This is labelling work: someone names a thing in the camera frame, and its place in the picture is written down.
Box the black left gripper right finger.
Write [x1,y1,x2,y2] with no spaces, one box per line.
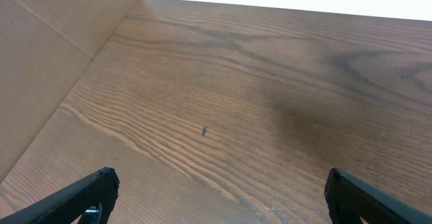
[324,168,431,224]

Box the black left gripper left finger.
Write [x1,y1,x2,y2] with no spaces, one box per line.
[1,167,119,224]

